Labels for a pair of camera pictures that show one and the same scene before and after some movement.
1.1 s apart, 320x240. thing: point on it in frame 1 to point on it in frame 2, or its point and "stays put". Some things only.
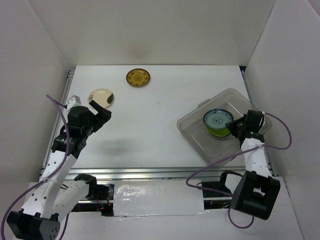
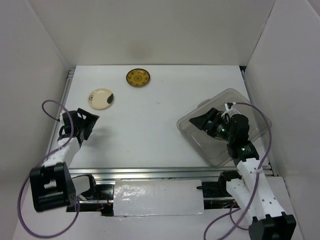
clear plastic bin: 205,126 stays put
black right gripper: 232,125 to 213,115
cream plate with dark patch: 103,96 stays put
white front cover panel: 147,198 stays put
